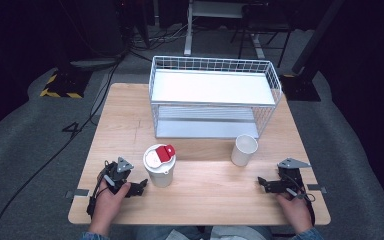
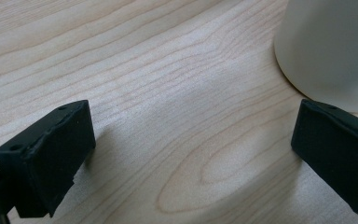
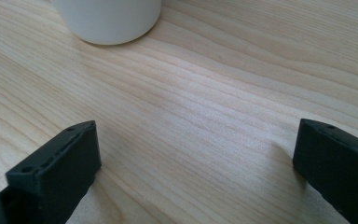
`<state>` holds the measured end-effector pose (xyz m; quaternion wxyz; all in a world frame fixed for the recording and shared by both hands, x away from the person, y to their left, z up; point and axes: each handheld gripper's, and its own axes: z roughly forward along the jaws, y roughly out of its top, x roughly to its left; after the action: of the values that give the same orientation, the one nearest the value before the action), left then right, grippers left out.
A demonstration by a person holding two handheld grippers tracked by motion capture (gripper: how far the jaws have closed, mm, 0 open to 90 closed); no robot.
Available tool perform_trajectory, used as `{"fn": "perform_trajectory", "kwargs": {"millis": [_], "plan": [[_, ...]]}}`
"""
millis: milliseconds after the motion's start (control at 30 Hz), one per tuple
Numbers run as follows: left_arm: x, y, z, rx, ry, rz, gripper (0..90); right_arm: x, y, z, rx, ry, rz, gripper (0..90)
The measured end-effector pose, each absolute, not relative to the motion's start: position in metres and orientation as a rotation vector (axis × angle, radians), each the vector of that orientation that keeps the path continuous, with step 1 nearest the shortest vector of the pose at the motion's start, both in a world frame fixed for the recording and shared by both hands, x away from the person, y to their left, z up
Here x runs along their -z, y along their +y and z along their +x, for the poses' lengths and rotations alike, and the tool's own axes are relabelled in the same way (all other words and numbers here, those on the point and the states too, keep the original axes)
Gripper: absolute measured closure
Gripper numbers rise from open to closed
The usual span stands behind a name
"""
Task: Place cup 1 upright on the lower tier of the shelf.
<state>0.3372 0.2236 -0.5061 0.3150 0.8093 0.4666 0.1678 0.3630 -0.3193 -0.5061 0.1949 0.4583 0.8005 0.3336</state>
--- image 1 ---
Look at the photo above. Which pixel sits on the yellow-black striped stand base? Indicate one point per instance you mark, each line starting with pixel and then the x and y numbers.
pixel 65 85

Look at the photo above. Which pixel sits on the person's right hand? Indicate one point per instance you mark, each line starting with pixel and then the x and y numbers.
pixel 295 211

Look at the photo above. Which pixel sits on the white cup with red-tab lid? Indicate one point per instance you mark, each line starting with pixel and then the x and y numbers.
pixel 160 165

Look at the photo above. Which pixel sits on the black stand base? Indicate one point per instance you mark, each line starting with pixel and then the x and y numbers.
pixel 300 88

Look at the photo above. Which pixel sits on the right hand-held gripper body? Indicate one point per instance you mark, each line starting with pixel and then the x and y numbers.
pixel 290 176

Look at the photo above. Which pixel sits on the white desk frame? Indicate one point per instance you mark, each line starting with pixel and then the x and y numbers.
pixel 189 30

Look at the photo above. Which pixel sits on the black metal chair frame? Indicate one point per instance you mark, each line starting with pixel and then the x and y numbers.
pixel 266 23

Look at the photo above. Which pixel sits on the grey tape strip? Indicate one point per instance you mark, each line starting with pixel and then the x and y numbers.
pixel 78 193
pixel 317 188

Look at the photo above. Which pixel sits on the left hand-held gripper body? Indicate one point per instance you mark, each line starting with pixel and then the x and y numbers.
pixel 116 173

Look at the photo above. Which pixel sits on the black slanted pole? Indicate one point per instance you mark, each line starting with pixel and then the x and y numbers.
pixel 316 36

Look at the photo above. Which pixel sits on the white paper cup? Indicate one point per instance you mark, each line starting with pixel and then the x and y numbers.
pixel 244 150

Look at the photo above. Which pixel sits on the person's left hand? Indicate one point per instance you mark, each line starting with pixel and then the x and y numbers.
pixel 108 205

